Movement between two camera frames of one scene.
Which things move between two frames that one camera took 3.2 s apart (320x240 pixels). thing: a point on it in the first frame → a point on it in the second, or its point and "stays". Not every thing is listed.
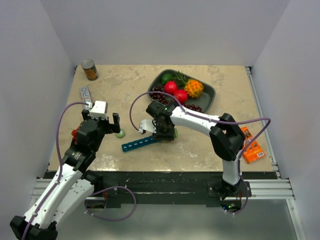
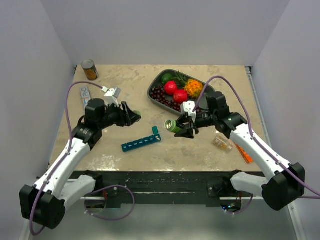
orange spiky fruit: (194, 88) stays
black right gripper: (160, 135) → (188, 132)
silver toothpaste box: (86, 96) stays
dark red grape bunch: (167, 99) stays
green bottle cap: (121, 134) → (137, 112)
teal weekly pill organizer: (140, 142) stays
